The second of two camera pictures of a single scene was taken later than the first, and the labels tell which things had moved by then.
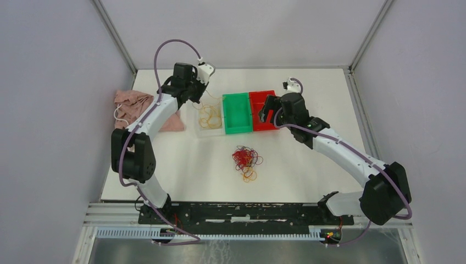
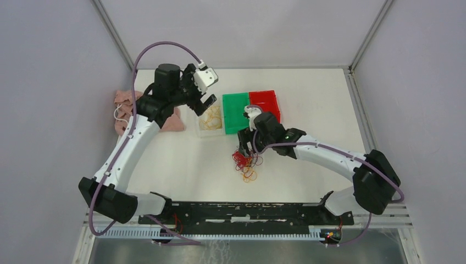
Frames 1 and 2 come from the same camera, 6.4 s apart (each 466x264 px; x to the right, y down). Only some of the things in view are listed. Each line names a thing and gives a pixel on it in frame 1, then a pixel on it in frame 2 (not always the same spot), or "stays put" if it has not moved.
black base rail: x=240 y=216 stays put
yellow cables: x=210 y=116 stays put
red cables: x=243 y=157 stays put
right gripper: x=272 y=102 → x=245 y=136
